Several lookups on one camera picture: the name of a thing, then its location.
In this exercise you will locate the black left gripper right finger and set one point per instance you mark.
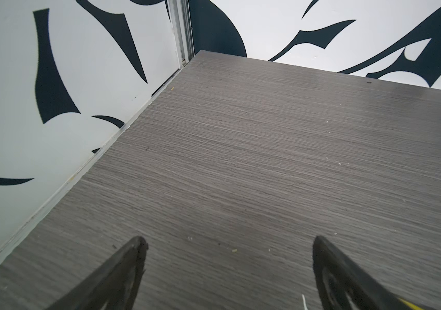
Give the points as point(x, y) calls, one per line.
point(342, 284)

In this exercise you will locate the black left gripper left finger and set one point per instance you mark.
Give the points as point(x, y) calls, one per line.
point(114, 285)

